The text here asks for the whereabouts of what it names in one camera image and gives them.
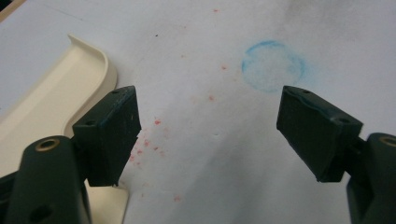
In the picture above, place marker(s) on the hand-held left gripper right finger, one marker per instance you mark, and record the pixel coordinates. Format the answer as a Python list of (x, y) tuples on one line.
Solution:
[(317, 133)]

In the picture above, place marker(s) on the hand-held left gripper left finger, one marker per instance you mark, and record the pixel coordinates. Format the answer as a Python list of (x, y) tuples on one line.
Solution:
[(107, 137)]

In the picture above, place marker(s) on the cream plastic dustpan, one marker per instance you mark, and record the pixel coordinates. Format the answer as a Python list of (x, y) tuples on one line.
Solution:
[(46, 93)]

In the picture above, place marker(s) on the white table cover sheet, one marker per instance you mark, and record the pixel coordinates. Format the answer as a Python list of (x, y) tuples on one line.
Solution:
[(202, 46)]

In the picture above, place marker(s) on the wooden table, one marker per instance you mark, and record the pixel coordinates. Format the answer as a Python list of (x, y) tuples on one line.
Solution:
[(14, 5)]

